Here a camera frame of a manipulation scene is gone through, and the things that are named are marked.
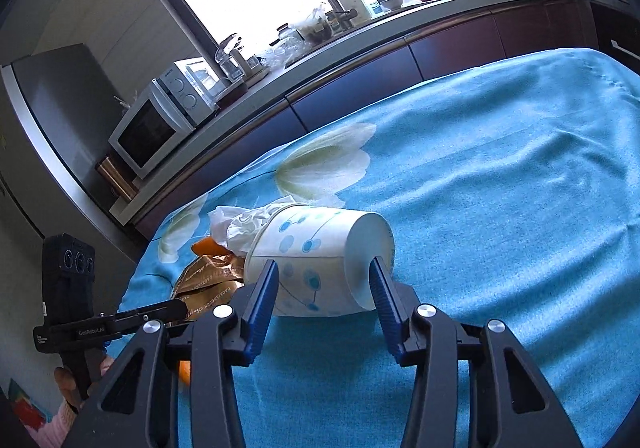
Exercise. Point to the grey kitchen counter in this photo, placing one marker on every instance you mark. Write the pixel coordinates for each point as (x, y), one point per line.
(350, 45)

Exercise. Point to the black built-in oven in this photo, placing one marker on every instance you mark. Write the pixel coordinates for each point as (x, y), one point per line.
(622, 30)

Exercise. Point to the bag of food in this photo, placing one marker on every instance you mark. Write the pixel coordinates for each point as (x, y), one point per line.
(314, 25)

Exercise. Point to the glass kettle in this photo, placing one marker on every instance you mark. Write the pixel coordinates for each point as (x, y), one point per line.
(232, 58)

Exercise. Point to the blue floral tablecloth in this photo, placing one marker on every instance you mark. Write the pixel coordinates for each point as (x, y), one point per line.
(475, 178)

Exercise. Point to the gold foil wrapper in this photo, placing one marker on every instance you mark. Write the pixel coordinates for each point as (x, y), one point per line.
(207, 278)

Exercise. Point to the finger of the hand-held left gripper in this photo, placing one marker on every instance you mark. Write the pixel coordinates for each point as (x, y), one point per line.
(155, 314)

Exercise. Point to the copper metal tumbler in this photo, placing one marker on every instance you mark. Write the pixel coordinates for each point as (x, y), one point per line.
(116, 178)

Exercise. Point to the clear plastic bags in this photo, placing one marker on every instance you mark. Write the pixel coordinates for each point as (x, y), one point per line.
(282, 52)

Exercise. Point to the silver refrigerator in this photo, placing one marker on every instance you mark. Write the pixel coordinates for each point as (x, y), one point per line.
(55, 138)

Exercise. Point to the brown lower kitchen cabinets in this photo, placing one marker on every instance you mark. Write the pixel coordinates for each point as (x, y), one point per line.
(450, 48)

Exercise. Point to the white dotted paper cup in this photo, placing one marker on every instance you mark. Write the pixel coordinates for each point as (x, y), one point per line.
(320, 253)

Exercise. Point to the white tissue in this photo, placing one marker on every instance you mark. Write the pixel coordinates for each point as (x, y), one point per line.
(240, 225)

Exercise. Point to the person's left hand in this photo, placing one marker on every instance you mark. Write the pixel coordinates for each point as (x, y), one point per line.
(64, 383)

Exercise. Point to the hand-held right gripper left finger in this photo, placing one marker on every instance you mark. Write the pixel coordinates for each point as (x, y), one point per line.
(260, 310)

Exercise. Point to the white microwave oven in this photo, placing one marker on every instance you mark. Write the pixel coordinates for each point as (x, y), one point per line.
(150, 128)

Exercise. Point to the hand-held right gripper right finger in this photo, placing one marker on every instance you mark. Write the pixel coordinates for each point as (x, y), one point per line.
(385, 310)

